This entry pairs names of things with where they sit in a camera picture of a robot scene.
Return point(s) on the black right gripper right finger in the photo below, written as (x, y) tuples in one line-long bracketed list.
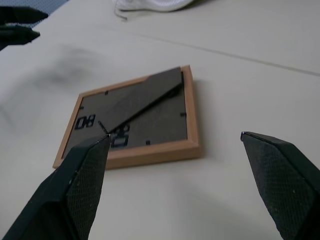
[(282, 180)]

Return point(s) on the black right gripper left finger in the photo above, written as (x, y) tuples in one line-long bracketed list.
[(62, 195)]

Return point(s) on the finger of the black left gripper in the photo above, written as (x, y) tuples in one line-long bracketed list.
[(15, 35), (17, 15)]

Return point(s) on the white mesh cloth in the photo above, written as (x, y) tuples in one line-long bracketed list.
[(155, 5)]

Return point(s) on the wooden picture frame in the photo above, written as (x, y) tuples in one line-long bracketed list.
[(155, 117)]

